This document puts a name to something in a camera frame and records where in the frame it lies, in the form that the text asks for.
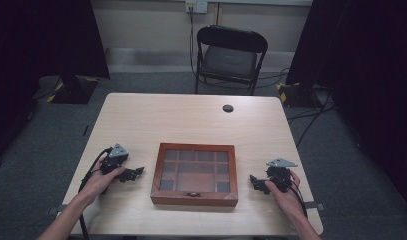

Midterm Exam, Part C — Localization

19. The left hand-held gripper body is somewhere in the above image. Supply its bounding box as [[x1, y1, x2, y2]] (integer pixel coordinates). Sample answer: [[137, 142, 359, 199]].
[[99, 143, 136, 183]]

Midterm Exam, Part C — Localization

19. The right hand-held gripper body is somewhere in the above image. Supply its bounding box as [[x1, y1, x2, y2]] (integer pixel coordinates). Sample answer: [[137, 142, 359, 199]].
[[259, 157, 299, 194]]

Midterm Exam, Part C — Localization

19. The person's right hand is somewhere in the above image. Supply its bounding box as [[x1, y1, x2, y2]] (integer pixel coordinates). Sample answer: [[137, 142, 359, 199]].
[[264, 169, 308, 224]]

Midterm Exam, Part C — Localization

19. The person's left hand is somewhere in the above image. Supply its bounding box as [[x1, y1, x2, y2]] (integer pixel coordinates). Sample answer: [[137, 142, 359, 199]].
[[78, 155, 127, 205]]

